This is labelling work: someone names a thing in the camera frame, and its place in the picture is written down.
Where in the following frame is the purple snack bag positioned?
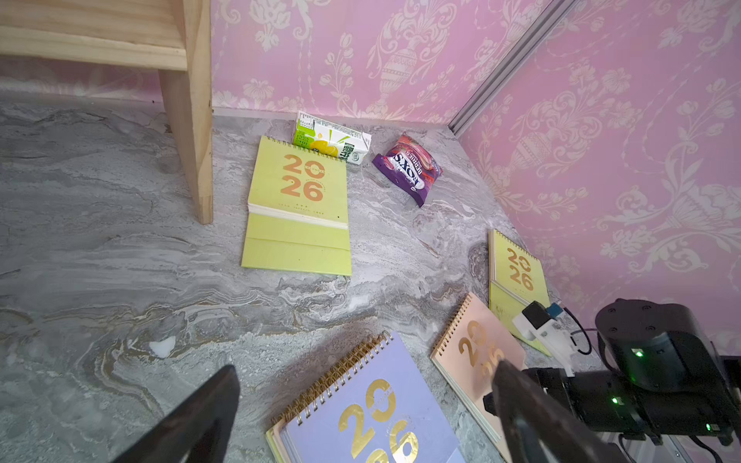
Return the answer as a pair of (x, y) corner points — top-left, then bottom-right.
(372, 132), (443, 208)

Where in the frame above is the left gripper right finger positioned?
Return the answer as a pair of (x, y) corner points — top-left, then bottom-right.
(491, 360), (625, 463)

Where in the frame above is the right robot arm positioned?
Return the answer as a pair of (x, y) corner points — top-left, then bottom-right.
(525, 298), (740, 447)

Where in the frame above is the green juice carton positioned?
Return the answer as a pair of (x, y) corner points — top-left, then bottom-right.
(293, 111), (372, 165)

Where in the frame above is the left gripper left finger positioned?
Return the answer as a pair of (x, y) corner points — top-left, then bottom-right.
(115, 365), (240, 462)

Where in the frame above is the wooden two-tier shelf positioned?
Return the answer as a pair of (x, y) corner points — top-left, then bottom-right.
(0, 0), (215, 226)

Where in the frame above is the purple calendar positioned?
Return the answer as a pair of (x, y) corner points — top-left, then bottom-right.
(272, 332), (463, 462)

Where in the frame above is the green calendar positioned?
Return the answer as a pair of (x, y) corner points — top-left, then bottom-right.
(266, 428), (283, 463)
(488, 230), (551, 356)
(241, 136), (352, 276)

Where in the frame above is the pink calendar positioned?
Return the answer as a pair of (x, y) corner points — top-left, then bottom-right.
(430, 292), (526, 462)

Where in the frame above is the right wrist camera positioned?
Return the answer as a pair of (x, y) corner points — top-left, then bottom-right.
(513, 301), (577, 377)

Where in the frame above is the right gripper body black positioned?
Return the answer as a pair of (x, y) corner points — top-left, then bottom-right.
(482, 367), (638, 432)

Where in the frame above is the green calendar back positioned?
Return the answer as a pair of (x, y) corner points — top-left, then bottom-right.
(241, 136), (352, 276)

